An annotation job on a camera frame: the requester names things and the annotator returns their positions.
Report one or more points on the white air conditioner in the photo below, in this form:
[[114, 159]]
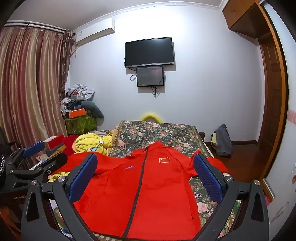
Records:
[[94, 32]]

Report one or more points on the orange box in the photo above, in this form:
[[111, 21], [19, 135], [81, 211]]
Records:
[[77, 113]]

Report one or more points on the yellow cartoon blanket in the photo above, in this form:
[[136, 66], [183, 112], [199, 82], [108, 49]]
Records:
[[92, 143]]

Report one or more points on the yellow foam tube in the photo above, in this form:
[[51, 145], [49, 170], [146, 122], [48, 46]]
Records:
[[150, 115]]

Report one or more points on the striped cloth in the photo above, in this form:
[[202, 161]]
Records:
[[103, 132]]

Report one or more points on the green printed cloth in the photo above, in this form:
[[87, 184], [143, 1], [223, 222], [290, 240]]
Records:
[[78, 125]]

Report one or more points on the red zip jacket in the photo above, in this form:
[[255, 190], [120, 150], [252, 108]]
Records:
[[157, 197]]

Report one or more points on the small black monitor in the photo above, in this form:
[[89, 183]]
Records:
[[150, 76]]

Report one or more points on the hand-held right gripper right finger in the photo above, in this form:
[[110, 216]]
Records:
[[208, 178]]

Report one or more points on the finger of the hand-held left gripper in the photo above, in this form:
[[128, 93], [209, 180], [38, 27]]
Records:
[[53, 163], [33, 148]]

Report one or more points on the wooden overhead cabinet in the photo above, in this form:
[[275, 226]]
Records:
[[233, 11]]

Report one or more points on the wooden bed frame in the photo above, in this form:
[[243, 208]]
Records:
[[201, 135]]

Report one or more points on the large black television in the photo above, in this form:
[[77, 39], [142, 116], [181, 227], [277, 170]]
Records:
[[149, 52]]

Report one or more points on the striped curtain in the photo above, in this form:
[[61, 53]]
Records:
[[30, 81]]

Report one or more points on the curtain rail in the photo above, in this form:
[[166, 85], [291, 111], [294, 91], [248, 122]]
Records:
[[34, 25]]

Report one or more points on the floral blanket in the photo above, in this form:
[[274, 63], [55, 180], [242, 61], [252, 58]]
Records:
[[171, 134]]

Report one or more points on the pile of clutter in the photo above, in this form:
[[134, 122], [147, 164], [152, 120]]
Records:
[[78, 89]]

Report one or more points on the grey neck pillow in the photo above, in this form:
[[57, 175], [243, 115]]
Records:
[[92, 105]]

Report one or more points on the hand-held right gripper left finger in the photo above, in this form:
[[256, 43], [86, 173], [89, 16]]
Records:
[[82, 176]]

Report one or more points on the pale yellow pad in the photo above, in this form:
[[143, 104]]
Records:
[[214, 139]]

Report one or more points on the grey bag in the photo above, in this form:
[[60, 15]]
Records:
[[223, 141]]

